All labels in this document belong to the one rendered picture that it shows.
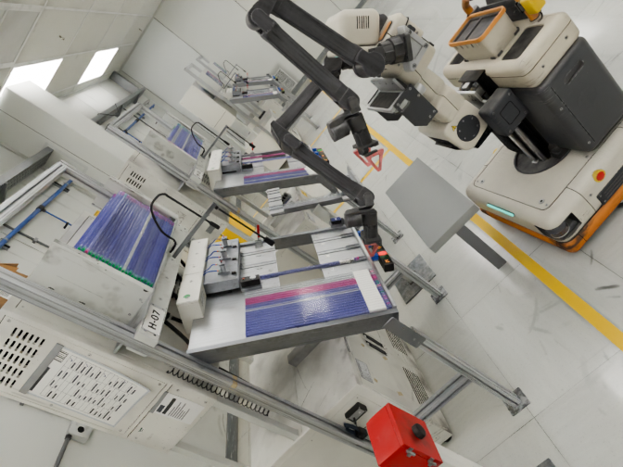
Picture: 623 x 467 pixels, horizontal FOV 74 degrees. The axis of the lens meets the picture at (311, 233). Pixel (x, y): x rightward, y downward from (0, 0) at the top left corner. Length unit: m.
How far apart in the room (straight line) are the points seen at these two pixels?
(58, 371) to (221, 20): 8.16
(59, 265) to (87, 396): 0.44
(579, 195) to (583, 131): 0.25
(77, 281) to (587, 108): 1.89
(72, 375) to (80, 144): 3.52
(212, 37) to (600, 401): 8.53
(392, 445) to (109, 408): 0.95
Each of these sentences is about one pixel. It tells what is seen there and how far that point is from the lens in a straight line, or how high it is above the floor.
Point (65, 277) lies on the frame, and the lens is 1.49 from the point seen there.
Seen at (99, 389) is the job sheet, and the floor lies 1.35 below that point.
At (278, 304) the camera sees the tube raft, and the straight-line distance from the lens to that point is 1.54.
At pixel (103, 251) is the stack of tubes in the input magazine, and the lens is 1.52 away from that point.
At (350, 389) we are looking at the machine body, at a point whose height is 0.62.
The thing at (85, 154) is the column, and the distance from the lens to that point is 4.86.
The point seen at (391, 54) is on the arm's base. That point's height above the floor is 1.20.
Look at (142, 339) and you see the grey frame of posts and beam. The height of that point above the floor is 1.36.
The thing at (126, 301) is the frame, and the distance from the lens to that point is 1.49.
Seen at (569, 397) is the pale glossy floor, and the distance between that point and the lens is 1.89.
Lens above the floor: 1.62
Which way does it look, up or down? 23 degrees down
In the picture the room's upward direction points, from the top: 56 degrees counter-clockwise
